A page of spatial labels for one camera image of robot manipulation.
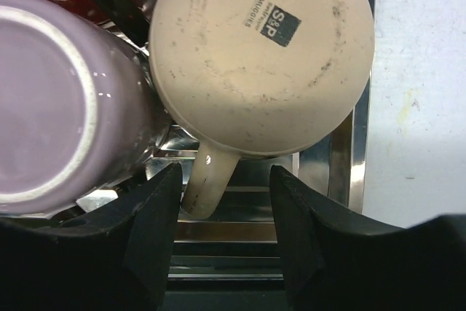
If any lilac mug black handle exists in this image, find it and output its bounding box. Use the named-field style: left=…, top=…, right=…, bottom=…
left=1, top=0, right=154, bottom=216

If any beige round mug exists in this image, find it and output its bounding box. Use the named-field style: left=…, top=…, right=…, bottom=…
left=149, top=0, right=374, bottom=219

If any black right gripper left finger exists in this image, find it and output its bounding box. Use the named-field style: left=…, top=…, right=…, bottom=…
left=1, top=164, right=182, bottom=310

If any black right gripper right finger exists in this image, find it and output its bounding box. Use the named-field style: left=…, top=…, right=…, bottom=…
left=271, top=165, right=465, bottom=310

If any shiny steel tray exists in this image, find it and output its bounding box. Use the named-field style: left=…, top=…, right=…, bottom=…
left=74, top=0, right=377, bottom=283

